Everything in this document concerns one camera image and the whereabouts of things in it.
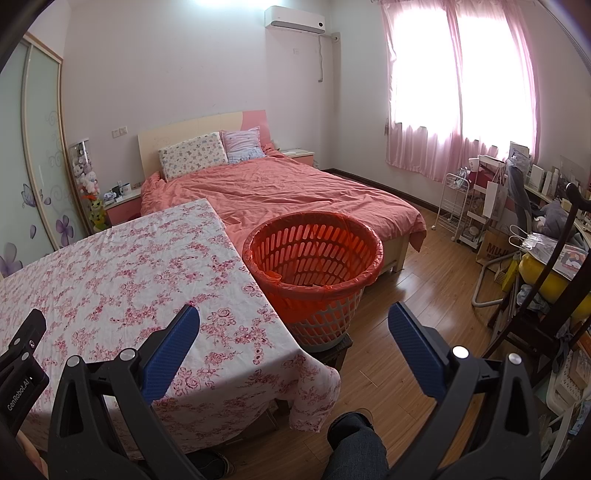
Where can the bed with orange duvet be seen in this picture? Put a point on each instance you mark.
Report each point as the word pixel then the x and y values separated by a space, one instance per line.
pixel 300 194

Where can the pink floral tablecloth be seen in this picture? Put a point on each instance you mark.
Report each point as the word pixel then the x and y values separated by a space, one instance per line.
pixel 115 277

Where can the person's left hand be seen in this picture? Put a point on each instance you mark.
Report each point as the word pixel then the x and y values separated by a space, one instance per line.
pixel 32 457

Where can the plush toy display tube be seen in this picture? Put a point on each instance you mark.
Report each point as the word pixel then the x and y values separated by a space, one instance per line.
pixel 87 180

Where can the white floral pillow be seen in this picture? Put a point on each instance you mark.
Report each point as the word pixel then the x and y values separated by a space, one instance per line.
pixel 194 154

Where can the person's jeans leg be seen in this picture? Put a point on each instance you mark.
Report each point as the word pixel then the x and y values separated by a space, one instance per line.
pixel 355 454

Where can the plastic mesh basket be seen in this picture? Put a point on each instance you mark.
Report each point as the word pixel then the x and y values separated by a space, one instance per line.
pixel 323 325

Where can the dark wooden chair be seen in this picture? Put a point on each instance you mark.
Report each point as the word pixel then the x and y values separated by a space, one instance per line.
pixel 540 330

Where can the yellow cushion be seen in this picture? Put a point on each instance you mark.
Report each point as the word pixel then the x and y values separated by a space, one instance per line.
pixel 535 277

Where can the pink nightstand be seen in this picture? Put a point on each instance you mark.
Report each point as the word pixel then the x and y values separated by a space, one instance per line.
pixel 122 210
pixel 300 154

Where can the magazine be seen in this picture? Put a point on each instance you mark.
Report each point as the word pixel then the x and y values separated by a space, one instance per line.
pixel 572 263

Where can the dark wooden stool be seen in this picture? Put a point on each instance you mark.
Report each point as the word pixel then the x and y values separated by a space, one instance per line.
pixel 334 353

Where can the wooden bed frame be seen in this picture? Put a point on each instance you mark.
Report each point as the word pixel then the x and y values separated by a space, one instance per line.
pixel 397 254

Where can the white shelf cart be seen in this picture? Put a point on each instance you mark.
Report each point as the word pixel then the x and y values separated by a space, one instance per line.
pixel 473 217

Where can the wall switch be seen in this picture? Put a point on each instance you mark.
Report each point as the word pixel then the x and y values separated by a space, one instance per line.
pixel 119 132

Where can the clear plastic bag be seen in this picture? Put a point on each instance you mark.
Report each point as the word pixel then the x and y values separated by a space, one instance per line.
pixel 540 242

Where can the bed headboard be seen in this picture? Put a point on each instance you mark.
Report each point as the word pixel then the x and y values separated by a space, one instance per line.
pixel 194 127

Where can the white plastic crate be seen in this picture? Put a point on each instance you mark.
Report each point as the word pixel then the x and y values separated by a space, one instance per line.
pixel 565 383

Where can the air conditioner pipe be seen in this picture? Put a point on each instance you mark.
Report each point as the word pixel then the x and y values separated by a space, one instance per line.
pixel 321 60

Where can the white rolling rack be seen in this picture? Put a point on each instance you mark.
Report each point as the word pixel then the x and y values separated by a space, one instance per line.
pixel 463 184

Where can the pink curtain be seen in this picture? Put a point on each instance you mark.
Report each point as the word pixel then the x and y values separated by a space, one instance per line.
pixel 461 152

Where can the flower print sliding wardrobe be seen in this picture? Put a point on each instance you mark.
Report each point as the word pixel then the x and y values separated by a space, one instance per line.
pixel 37 138

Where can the brown paper bag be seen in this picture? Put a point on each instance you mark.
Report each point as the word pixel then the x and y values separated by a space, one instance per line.
pixel 494 249

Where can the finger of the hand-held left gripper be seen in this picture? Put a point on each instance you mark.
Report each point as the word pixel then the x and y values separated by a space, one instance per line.
pixel 30 330

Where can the pink striped pillow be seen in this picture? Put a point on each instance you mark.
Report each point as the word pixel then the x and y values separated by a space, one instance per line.
pixel 242 145

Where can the dark shoe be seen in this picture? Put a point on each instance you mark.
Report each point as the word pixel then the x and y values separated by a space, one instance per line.
pixel 210 466
pixel 351 421

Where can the white air conditioner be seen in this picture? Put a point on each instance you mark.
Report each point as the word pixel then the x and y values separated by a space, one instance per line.
pixel 295 18

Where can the white paper bag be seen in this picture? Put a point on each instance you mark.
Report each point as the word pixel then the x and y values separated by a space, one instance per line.
pixel 494 201

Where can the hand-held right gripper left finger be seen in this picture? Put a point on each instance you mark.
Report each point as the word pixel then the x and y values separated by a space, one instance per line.
pixel 173 353

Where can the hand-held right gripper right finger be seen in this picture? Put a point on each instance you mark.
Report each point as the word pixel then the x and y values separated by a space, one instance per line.
pixel 413 353

